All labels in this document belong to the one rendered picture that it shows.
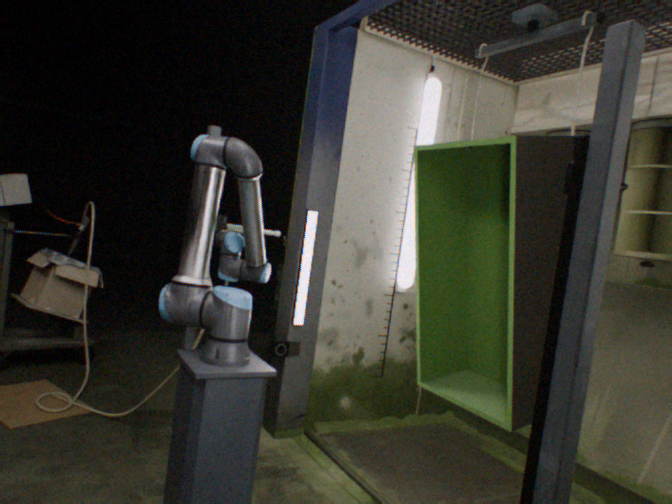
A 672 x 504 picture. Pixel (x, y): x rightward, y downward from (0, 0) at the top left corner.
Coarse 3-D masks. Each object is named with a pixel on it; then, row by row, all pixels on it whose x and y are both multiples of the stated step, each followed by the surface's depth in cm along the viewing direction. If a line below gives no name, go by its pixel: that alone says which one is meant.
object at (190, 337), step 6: (210, 126) 273; (210, 132) 273; (216, 132) 274; (186, 330) 278; (192, 330) 280; (186, 336) 279; (192, 336) 280; (186, 342) 279; (192, 342) 281; (186, 348) 279; (174, 402) 284
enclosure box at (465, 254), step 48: (432, 144) 237; (480, 144) 213; (528, 144) 202; (432, 192) 258; (480, 192) 262; (528, 192) 205; (432, 240) 261; (480, 240) 266; (528, 240) 208; (432, 288) 265; (480, 288) 270; (528, 288) 212; (432, 336) 269; (480, 336) 274; (528, 336) 215; (432, 384) 267; (480, 384) 265; (528, 384) 219
